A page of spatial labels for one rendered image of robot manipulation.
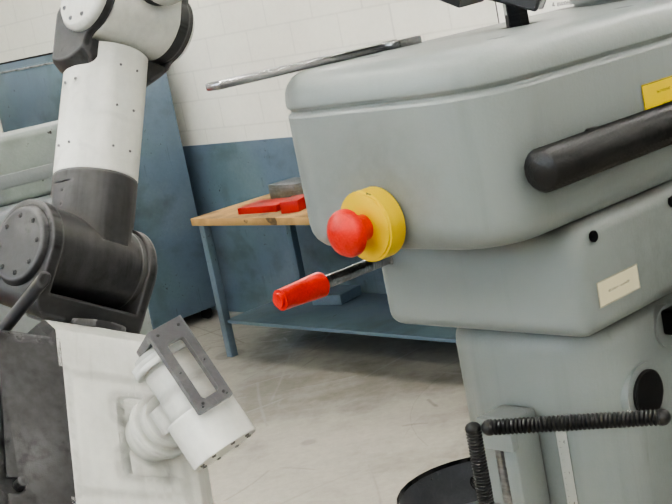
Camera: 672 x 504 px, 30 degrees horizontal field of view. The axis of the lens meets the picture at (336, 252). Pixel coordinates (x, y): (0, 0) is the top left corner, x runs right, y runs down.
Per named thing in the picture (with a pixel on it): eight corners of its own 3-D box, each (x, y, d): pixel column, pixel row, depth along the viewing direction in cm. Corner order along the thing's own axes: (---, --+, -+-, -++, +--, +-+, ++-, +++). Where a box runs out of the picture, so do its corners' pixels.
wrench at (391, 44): (227, 89, 104) (225, 79, 104) (198, 93, 107) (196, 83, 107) (422, 42, 120) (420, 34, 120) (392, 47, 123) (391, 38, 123)
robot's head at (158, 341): (168, 446, 115) (188, 421, 108) (117, 369, 116) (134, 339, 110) (223, 412, 118) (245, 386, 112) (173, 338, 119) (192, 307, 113)
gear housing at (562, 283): (593, 343, 104) (574, 226, 102) (385, 327, 122) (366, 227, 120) (787, 238, 125) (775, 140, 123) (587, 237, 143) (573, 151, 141)
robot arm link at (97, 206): (14, 169, 132) (0, 295, 128) (70, 154, 126) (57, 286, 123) (99, 197, 140) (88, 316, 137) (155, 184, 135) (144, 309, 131)
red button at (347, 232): (359, 261, 100) (350, 212, 99) (325, 260, 103) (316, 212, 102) (387, 250, 102) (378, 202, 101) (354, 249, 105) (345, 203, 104)
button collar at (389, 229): (396, 263, 101) (382, 190, 100) (345, 261, 106) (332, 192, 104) (413, 256, 102) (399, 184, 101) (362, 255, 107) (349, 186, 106)
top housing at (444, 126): (509, 258, 95) (473, 48, 92) (286, 253, 114) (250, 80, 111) (801, 131, 125) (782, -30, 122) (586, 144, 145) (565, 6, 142)
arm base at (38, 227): (-30, 331, 127) (42, 315, 120) (-19, 210, 130) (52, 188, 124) (84, 355, 138) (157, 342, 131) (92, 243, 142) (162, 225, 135)
